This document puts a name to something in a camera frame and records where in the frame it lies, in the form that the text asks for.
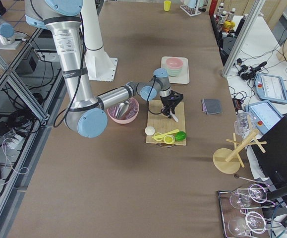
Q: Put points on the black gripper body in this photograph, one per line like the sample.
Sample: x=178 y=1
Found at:
x=165 y=100

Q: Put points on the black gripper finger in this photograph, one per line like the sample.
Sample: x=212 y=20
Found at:
x=166 y=112

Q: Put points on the white ceramic spoon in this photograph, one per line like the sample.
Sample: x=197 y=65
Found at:
x=174 y=117

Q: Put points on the small pink bowl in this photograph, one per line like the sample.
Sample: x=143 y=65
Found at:
x=174 y=63

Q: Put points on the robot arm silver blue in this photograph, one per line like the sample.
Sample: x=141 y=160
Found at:
x=6 y=34
x=77 y=36

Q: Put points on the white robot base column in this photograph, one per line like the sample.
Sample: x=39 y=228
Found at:
x=99 y=65

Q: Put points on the large pink ice bowl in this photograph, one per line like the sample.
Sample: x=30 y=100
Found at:
x=129 y=116

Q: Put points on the wooden cutting board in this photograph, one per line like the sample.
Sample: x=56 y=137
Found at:
x=163 y=124

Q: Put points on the yellow plastic knife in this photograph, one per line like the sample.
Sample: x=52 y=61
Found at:
x=164 y=134

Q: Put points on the green lime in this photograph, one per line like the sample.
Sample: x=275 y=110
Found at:
x=180 y=136

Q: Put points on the stacked green bowls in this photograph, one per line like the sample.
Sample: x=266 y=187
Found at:
x=173 y=72

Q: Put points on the grey folded cloth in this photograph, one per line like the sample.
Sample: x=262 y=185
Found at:
x=211 y=106

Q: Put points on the metal ice scoop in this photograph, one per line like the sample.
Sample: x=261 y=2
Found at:
x=121 y=109

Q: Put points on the wooden mug tree stand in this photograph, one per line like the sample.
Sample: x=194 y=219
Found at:
x=229 y=161

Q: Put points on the white cup rack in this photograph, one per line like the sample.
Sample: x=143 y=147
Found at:
x=192 y=7

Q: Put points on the yellow plastic cup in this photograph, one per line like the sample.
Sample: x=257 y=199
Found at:
x=167 y=5

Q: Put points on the blue teach pendant tablet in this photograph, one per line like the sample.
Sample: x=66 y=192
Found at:
x=271 y=87

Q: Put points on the wine glass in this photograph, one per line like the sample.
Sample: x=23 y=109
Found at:
x=242 y=198
x=252 y=223

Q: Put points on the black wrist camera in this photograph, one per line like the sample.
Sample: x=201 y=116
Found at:
x=175 y=98

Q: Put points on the aluminium frame post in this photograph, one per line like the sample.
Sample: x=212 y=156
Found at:
x=257 y=6

